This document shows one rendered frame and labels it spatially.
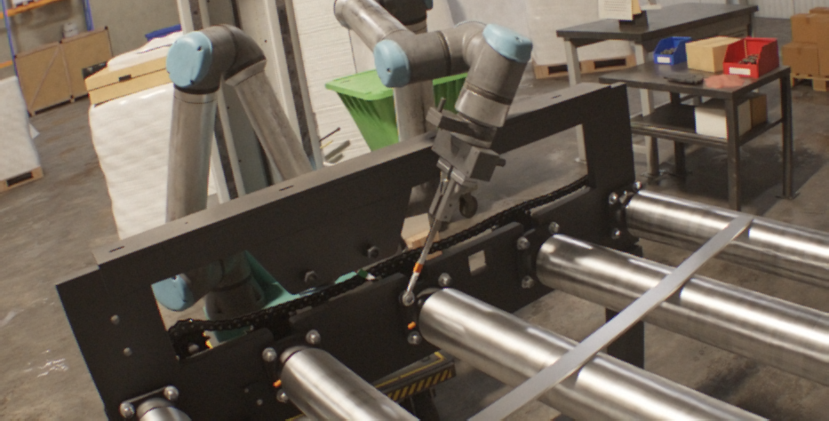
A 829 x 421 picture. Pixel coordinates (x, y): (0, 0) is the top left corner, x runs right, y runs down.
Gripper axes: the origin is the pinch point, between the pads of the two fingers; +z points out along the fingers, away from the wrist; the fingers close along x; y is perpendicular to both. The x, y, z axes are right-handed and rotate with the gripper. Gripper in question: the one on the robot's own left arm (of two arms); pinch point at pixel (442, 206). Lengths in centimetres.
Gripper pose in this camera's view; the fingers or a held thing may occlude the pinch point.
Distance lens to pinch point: 133.3
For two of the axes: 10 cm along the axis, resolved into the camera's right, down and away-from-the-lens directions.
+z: -3.5, 9.0, 2.5
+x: -4.8, -4.0, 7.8
